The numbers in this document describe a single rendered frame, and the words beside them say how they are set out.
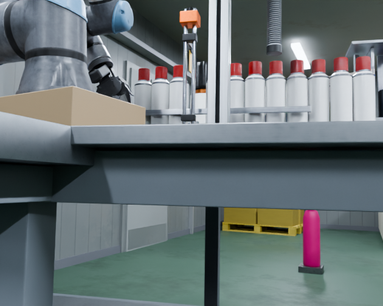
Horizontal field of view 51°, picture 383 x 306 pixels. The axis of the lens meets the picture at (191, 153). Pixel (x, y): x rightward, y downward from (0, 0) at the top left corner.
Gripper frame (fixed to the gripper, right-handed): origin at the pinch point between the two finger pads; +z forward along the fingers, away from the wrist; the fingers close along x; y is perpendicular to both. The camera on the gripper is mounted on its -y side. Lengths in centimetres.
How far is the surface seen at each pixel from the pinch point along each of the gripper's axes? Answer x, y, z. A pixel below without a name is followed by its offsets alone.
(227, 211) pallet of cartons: 73, 571, 27
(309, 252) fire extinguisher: -18, 276, 97
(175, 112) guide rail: -13.4, -3.8, 5.5
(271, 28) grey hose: -43.2, -10.8, 2.3
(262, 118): -31.5, -1.6, 17.8
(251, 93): -32.3, -2.4, 11.0
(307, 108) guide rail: -41.7, -3.8, 21.5
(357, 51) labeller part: -63, 11, 13
